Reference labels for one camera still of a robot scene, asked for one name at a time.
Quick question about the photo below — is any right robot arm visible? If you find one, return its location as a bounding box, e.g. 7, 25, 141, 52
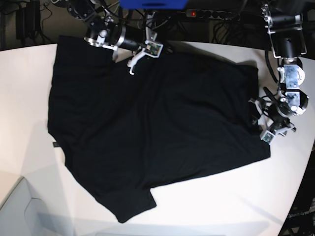
51, 0, 163, 75

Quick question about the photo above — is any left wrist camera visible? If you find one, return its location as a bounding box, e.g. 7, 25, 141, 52
260, 130, 276, 145

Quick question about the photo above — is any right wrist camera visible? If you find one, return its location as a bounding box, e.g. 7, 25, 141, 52
144, 41, 163, 58

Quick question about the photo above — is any black power strip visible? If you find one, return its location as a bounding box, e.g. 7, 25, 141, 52
186, 9, 233, 20

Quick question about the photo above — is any blue box overhead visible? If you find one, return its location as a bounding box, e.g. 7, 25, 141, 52
120, 0, 188, 9

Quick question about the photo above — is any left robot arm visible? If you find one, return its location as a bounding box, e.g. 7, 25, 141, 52
254, 0, 309, 144

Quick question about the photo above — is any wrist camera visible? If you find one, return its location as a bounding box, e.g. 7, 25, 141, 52
260, 130, 276, 145
144, 41, 163, 58

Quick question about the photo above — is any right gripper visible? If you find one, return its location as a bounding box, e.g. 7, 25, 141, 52
112, 26, 158, 75

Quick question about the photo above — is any black graphic t-shirt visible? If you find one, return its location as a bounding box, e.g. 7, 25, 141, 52
48, 36, 270, 223

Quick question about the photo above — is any black device on floor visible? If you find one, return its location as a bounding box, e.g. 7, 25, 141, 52
15, 1, 40, 40

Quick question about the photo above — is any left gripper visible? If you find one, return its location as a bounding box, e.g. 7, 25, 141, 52
248, 98, 296, 137

